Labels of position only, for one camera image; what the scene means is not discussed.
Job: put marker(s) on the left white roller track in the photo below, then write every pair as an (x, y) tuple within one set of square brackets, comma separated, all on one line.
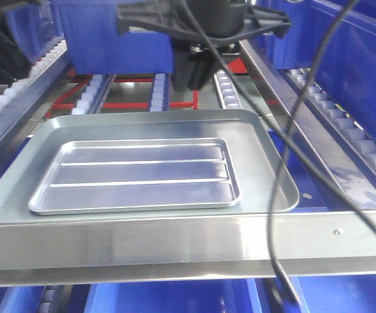
[(94, 95)]

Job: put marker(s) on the white roller track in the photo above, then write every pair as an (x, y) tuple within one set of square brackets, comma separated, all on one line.
[(226, 91), (159, 101), (94, 95)]

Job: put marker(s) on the red metal floor frame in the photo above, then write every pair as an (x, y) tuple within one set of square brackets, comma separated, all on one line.
[(131, 94)]

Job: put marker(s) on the right white roller track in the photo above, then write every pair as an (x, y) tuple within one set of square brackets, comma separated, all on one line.
[(226, 91)]

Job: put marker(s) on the far right roller track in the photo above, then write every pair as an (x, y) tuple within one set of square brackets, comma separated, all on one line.
[(357, 138)]

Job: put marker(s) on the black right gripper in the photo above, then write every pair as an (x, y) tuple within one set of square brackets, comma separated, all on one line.
[(194, 62)]

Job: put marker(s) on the centre white roller track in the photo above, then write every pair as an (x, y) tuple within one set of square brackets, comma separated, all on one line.
[(159, 101)]

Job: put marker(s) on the large blue bin right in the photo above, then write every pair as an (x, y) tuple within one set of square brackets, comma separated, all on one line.
[(348, 69)]

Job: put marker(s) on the small blue bin below centre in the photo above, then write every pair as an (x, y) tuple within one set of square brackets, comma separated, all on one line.
[(227, 295)]

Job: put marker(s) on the large blue bin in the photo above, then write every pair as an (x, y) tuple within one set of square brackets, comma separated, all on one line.
[(35, 29), (348, 69)]

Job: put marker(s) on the right steel divider rail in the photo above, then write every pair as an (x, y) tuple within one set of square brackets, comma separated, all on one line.
[(322, 143)]

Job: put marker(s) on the large blue bin left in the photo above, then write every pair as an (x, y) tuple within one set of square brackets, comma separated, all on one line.
[(35, 29)]

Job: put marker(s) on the silver ribbed metal tray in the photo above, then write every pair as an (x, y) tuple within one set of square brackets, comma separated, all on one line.
[(107, 176)]

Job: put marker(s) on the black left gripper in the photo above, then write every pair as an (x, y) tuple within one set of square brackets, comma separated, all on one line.
[(14, 65)]

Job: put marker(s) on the large grey flat tray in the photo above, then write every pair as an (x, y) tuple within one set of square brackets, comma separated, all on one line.
[(253, 155)]

